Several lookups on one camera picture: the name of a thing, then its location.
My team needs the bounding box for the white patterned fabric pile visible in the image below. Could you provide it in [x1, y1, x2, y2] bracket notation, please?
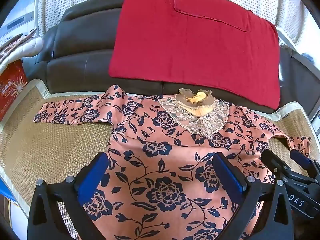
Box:
[0, 29, 44, 70]

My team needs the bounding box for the red printed box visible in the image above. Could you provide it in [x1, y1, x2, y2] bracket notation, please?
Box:
[0, 60, 28, 122]

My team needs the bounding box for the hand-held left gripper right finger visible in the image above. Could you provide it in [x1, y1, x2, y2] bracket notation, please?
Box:
[212, 152, 294, 240]

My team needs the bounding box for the woven straw mat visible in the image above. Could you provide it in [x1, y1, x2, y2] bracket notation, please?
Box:
[0, 79, 320, 240]

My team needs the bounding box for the pink floral blouse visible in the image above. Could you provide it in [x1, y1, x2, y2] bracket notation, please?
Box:
[33, 84, 312, 240]

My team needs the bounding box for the red cloth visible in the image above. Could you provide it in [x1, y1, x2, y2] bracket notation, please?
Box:
[108, 0, 281, 110]

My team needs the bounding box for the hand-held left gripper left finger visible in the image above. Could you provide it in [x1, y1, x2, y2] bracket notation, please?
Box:
[27, 152, 110, 240]

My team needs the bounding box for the dark leather sofa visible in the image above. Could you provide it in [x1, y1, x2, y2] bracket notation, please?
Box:
[34, 0, 320, 120]

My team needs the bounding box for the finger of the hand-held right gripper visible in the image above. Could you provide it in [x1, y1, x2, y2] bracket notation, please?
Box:
[260, 149, 288, 180]
[289, 149, 320, 178]

